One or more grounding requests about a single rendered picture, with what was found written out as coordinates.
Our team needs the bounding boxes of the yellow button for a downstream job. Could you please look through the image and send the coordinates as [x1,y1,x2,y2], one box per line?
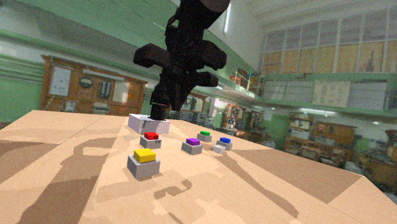
[126,148,161,179]

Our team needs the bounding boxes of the red button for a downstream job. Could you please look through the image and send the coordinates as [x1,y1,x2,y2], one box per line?
[140,132,162,149]

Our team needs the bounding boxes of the green button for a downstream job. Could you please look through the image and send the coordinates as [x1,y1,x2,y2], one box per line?
[197,131,212,142]

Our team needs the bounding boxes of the purple button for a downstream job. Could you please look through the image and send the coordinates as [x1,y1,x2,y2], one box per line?
[181,138,203,155]

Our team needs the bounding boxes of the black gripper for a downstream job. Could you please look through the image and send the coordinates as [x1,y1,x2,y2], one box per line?
[133,31,219,111]

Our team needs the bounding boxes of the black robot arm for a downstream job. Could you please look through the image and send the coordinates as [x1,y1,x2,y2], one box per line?
[148,0,230,121]

